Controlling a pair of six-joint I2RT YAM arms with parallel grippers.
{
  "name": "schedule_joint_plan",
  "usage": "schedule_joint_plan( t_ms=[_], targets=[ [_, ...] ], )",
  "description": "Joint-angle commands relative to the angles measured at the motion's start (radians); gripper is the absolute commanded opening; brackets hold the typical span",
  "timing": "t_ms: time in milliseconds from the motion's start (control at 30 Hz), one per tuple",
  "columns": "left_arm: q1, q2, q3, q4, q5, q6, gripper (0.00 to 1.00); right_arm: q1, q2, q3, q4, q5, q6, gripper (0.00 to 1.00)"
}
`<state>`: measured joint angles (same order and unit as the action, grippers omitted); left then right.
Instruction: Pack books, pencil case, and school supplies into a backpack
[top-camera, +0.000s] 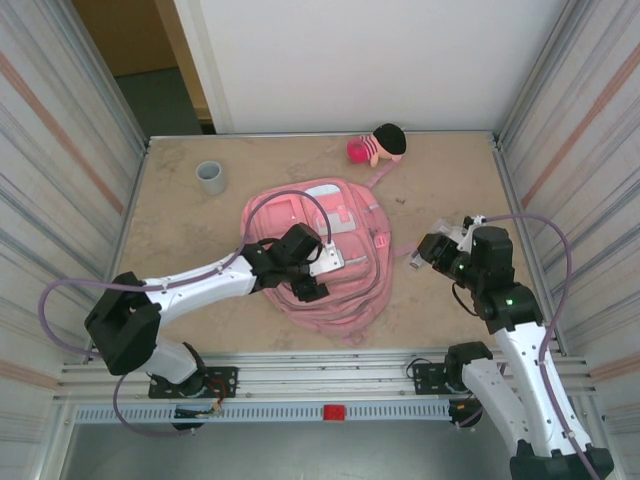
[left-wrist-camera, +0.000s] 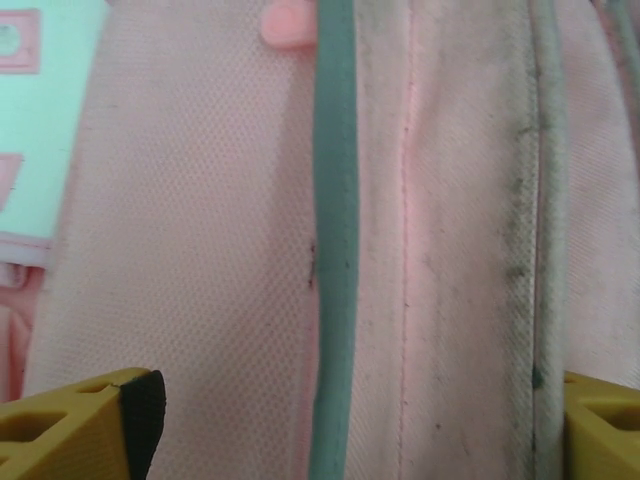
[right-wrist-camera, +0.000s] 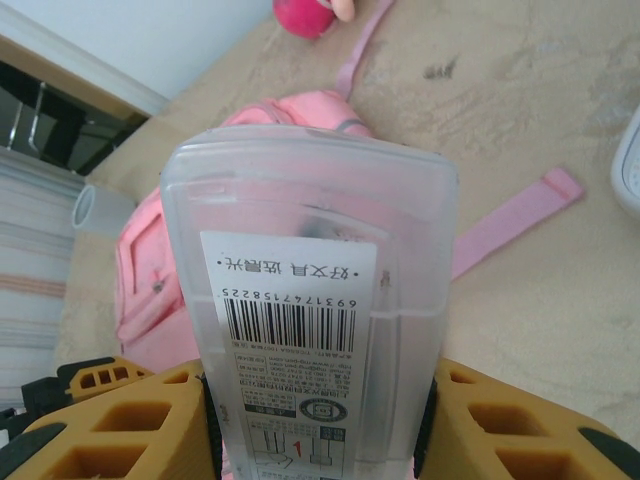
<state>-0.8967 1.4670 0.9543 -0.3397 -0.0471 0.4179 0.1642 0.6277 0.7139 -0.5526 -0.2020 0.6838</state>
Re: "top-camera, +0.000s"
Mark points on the pink backpack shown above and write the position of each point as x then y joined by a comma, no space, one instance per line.
340,290

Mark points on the small white oblong box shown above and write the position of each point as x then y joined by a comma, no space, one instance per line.
416,261

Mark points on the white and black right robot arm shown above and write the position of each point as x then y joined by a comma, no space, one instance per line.
525,360

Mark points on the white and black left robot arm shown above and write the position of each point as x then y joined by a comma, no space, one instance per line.
200,285

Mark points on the grey plastic cup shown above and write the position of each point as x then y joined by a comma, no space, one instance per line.
210,176

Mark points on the plush doll with black hat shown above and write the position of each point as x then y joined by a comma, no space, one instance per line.
377,145

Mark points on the blue binder clip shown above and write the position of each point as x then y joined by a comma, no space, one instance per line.
550,411

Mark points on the red button block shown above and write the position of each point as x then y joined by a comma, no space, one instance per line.
334,412

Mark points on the brown wooden door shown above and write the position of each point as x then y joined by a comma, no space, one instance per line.
125,35

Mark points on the aluminium rail frame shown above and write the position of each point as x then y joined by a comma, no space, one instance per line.
325,372

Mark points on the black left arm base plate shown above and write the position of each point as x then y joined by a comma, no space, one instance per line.
222,375

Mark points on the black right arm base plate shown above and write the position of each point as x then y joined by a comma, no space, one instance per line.
425,375

